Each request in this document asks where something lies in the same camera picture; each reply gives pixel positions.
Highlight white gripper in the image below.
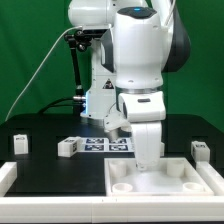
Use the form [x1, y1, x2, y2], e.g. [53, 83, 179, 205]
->
[104, 91, 166, 170]

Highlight white square table top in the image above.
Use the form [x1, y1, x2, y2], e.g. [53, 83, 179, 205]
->
[104, 158, 214, 197]

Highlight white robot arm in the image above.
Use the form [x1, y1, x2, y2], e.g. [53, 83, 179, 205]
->
[68, 0, 190, 170]

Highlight printed marker tag sheet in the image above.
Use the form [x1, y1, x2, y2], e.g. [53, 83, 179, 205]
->
[79, 138, 133, 153]

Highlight black base cables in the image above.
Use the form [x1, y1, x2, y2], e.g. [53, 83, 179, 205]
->
[38, 97, 83, 115]

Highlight black depth camera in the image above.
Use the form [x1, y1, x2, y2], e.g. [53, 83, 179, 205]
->
[83, 29, 106, 38]

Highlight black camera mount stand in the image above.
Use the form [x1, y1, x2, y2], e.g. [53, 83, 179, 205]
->
[64, 31, 91, 115]

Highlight white camera cable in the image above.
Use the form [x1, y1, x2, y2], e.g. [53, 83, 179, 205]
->
[4, 25, 84, 122]

